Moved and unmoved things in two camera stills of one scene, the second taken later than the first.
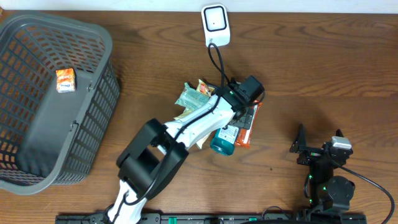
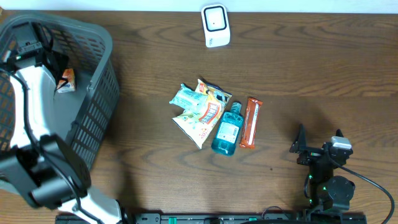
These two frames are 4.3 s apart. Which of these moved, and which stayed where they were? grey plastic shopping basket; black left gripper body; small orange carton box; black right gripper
Moved: black left gripper body
Stayed: grey plastic shopping basket; black right gripper; small orange carton box
